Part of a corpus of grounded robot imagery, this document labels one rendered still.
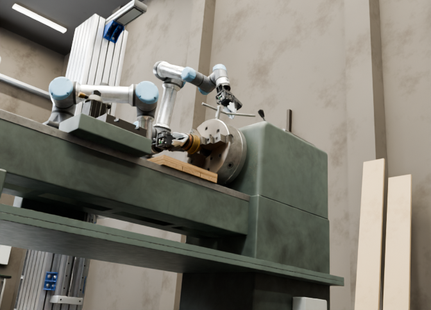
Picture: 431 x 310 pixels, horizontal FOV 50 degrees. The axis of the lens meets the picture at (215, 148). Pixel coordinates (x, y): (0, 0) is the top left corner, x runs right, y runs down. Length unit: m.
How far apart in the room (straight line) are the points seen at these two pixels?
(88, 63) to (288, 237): 1.55
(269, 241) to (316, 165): 0.60
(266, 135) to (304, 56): 3.84
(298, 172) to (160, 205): 0.88
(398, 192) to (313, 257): 2.11
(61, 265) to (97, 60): 1.23
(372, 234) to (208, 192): 2.59
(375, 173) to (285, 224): 2.41
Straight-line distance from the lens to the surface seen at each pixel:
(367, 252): 4.32
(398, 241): 4.25
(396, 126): 4.97
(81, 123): 1.59
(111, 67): 2.99
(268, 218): 2.17
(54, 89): 2.41
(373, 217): 4.40
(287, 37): 6.39
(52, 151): 1.59
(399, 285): 4.14
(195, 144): 2.15
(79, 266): 2.57
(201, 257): 1.74
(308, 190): 2.47
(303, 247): 2.38
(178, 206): 1.86
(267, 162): 2.22
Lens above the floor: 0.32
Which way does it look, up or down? 20 degrees up
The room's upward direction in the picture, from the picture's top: 5 degrees clockwise
